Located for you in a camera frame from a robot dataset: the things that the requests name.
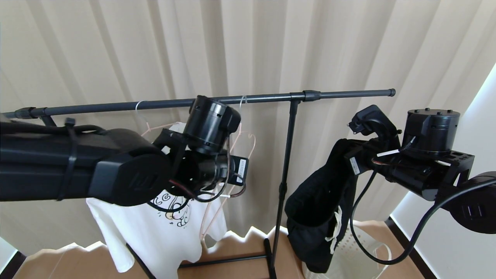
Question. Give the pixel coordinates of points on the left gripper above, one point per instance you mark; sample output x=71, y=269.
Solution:
x=221, y=168

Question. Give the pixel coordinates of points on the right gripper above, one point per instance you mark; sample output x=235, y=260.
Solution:
x=372, y=159

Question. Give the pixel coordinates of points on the pink clothes hanger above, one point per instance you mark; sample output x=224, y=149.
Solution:
x=254, y=143
x=155, y=127

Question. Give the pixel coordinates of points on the black garment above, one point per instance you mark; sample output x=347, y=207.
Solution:
x=317, y=201

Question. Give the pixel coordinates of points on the white garment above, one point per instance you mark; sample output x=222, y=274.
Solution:
x=155, y=232

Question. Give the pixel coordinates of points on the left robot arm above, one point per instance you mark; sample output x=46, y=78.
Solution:
x=58, y=162

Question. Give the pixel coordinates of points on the black clothes rack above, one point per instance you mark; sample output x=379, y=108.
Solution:
x=329, y=94

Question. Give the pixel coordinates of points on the white laundry basket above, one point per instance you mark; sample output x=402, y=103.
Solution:
x=364, y=252

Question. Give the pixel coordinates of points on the beige curtain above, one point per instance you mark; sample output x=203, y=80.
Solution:
x=310, y=38

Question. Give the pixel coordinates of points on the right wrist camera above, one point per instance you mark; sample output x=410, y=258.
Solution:
x=372, y=118

